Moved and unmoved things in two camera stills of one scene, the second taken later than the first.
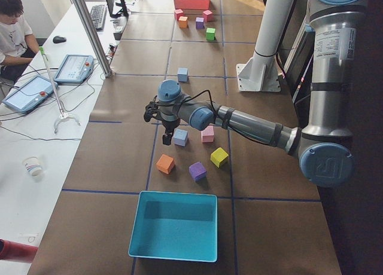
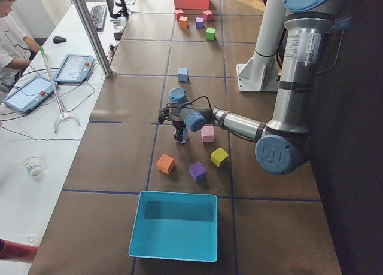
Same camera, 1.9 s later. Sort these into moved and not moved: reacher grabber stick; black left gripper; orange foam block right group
Moved: black left gripper
Not moved: reacher grabber stick; orange foam block right group
